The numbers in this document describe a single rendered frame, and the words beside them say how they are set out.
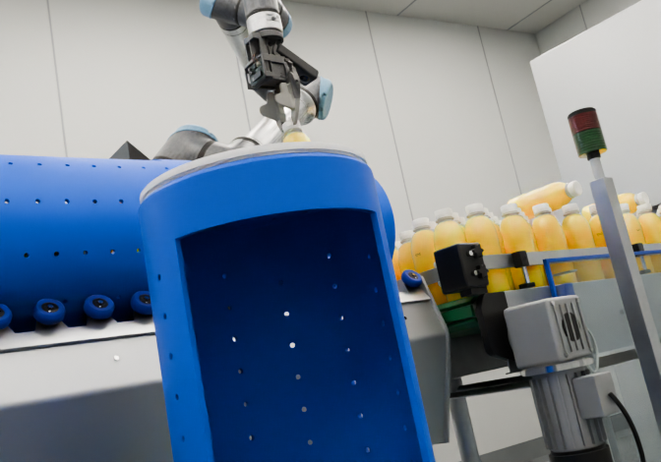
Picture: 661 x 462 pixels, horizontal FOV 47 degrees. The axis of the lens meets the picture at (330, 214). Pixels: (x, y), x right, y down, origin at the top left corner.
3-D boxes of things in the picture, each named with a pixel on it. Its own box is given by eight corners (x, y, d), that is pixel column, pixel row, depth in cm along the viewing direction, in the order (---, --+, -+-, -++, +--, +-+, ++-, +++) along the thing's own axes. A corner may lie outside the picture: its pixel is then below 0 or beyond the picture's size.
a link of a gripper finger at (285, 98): (276, 123, 156) (265, 86, 160) (299, 125, 160) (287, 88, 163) (284, 115, 154) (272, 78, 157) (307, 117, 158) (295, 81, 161)
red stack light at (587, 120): (567, 137, 168) (562, 120, 169) (582, 139, 172) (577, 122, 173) (591, 126, 163) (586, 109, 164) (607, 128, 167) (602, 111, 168)
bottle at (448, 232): (482, 295, 158) (461, 210, 162) (449, 302, 158) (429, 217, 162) (477, 299, 165) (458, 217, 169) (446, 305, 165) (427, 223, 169)
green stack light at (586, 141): (572, 157, 167) (567, 137, 168) (588, 159, 171) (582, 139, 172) (597, 147, 162) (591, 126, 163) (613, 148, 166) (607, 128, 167)
